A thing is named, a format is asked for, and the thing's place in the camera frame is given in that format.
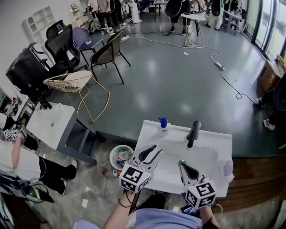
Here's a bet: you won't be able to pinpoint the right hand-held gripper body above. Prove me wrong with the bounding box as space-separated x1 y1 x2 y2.
183 174 217 209

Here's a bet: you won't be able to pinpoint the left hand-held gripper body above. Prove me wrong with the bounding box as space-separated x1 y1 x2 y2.
119 162 153 194

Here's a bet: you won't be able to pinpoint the purple soap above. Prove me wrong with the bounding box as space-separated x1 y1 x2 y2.
223 159 233 177

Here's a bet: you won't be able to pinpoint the blue-capped white bottle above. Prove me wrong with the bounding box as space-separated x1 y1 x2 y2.
156 117 172 137

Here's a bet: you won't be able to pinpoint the person's left forearm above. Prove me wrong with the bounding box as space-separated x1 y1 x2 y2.
104 191 139 229

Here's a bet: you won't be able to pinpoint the person's right forearm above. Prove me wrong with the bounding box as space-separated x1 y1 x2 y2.
200 204 221 229

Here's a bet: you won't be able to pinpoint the white ceramic sink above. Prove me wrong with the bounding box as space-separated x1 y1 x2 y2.
134 119 235 199

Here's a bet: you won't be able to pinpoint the grey stand white sink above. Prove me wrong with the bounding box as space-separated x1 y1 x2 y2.
26 102 107 166

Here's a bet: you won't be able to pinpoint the red label plastic bottle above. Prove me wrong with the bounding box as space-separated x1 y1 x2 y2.
102 169 122 178

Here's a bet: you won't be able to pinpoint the blue label tag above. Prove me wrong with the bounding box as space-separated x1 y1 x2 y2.
180 204 201 216

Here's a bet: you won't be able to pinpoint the white mesh waste basket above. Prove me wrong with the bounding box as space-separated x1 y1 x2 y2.
109 144 137 172

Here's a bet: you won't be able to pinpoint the black wrist band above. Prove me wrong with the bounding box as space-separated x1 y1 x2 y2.
118 198 134 209

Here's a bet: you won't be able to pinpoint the person's black trousers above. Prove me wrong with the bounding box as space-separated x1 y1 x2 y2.
138 194 166 211

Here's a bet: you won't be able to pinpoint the person's purple shirt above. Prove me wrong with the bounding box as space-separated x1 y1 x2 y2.
75 208 204 229

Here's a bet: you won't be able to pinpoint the wooden plank platform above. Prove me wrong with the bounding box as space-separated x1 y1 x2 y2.
220 155 286 213

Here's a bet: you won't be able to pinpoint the black green bag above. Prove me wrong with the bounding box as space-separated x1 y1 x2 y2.
22 183 55 204

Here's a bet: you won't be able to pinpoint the dark wicker chair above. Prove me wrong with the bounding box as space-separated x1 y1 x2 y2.
90 31 131 85

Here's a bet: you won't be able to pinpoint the grey round disc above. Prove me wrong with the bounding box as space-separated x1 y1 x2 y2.
273 72 286 112

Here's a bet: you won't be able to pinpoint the dark square table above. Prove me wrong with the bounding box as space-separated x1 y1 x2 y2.
78 33 105 65

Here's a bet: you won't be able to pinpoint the black office chair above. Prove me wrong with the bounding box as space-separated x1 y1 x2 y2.
44 19 89 76

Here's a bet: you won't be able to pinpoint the blue padded chair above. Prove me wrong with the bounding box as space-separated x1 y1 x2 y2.
72 26 90 50

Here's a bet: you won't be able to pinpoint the black cabinet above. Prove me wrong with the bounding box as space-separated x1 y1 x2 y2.
5 42 53 100

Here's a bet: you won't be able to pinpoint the white round table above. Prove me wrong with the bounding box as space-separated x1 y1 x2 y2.
180 12 207 48

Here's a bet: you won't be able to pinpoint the tall glass window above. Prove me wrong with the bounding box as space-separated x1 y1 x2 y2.
245 0 286 61

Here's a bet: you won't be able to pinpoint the white arched shelf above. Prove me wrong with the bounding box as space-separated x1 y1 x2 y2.
21 5 56 45

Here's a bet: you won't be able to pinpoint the gold wire chair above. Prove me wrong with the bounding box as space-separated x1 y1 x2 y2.
43 71 110 123

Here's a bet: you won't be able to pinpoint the white extension cable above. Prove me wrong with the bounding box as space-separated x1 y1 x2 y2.
120 32 257 103

